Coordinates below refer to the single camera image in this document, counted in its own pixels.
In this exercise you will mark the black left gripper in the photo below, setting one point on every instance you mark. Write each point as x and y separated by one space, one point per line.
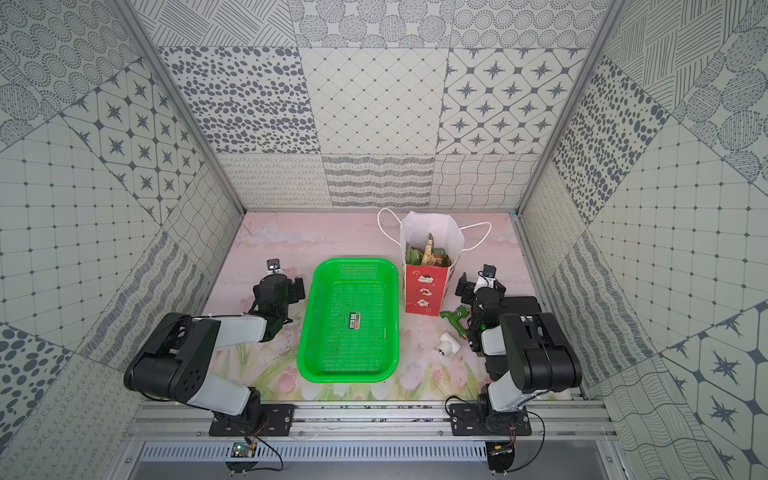
274 318

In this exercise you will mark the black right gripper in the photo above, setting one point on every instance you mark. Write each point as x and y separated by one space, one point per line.
465 290

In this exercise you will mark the white and red paper bag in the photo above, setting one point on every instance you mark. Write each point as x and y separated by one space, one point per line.
425 286

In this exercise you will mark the green yellow condiment packet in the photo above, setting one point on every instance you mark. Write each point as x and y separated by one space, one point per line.
428 258

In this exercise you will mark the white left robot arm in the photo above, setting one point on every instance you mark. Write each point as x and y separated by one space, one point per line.
173 364

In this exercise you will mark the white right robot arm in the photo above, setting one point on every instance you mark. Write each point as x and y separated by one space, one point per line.
526 351

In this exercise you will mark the white pipe elbow fitting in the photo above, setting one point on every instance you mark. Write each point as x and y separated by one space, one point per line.
447 345

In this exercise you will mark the green plastic faucet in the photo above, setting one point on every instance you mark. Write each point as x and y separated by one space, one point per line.
454 318

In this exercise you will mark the green plastic basket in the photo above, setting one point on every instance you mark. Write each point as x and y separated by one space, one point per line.
350 332

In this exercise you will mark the small label sticker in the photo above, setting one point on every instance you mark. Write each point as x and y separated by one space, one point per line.
354 321

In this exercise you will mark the small green circuit board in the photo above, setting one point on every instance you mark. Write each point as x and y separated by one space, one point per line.
242 450

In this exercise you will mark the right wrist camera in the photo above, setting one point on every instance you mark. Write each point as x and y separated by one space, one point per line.
486 278

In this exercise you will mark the aluminium mounting rail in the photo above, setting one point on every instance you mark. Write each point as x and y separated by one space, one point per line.
388 420

